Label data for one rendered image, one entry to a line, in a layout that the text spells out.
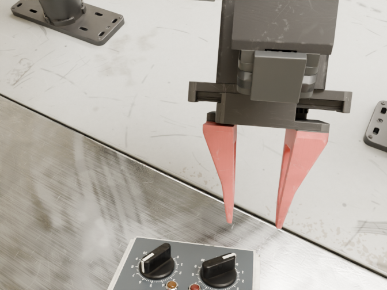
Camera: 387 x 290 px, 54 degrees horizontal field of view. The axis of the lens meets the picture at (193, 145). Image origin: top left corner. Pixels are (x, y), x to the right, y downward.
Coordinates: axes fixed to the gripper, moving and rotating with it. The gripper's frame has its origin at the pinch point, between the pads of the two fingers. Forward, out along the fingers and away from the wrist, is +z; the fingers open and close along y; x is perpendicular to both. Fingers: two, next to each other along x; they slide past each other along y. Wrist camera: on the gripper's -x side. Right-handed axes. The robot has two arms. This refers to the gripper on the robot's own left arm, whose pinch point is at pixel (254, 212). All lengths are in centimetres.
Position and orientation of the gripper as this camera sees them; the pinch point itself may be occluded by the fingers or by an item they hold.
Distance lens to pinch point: 28.6
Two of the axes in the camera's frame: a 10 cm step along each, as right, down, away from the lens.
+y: 9.9, 0.9, -1.4
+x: 1.5, -1.2, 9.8
